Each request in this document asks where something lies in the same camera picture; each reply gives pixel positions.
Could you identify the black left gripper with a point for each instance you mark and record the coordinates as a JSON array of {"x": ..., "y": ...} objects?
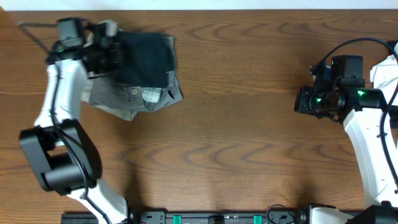
[{"x": 114, "y": 51}]

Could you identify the folded beige shorts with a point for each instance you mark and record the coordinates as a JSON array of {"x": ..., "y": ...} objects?
[{"x": 120, "y": 94}]

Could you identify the folded dark grey shorts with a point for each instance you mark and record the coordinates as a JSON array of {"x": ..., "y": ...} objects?
[{"x": 153, "y": 98}]

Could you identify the green rail clamp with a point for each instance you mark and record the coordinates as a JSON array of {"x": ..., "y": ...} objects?
[
  {"x": 257, "y": 219},
  {"x": 177, "y": 219}
]

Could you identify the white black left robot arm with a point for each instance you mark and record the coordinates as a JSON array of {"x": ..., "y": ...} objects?
[{"x": 58, "y": 149}]

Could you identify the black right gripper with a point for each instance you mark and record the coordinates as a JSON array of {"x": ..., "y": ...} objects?
[{"x": 301, "y": 102}]

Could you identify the black aluminium mounting rail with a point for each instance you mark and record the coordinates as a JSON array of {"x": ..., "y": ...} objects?
[{"x": 273, "y": 216}]

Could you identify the white garment pile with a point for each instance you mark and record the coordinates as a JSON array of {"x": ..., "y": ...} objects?
[{"x": 383, "y": 76}]

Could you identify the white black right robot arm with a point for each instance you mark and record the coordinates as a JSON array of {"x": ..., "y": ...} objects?
[{"x": 339, "y": 93}]

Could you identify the black t-shirt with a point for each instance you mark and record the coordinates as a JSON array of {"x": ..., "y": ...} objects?
[{"x": 147, "y": 59}]

